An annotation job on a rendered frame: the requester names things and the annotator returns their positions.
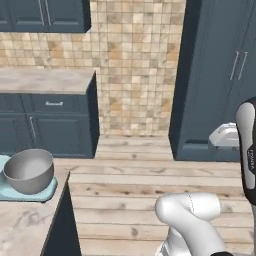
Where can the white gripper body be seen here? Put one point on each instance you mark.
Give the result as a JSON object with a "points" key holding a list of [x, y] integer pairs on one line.
{"points": [[225, 136]]}

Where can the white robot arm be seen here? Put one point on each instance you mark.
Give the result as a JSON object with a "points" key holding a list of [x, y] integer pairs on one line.
{"points": [[195, 220]]}

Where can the dark blue tall cupboard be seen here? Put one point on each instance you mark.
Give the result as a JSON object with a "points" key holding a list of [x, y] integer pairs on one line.
{"points": [[206, 83]]}

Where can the dark blue base cupboards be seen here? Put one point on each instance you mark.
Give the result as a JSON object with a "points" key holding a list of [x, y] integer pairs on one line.
{"points": [[63, 133]]}

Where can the dark blue island cupboard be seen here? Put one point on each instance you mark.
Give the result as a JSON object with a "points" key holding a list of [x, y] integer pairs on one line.
{"points": [[63, 230]]}

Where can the grey metal mixing bowl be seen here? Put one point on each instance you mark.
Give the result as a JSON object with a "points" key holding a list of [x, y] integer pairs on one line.
{"points": [[31, 173]]}

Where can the dark blue wall cupboards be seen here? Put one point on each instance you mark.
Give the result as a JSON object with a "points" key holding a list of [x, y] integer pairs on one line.
{"points": [[63, 15]]}

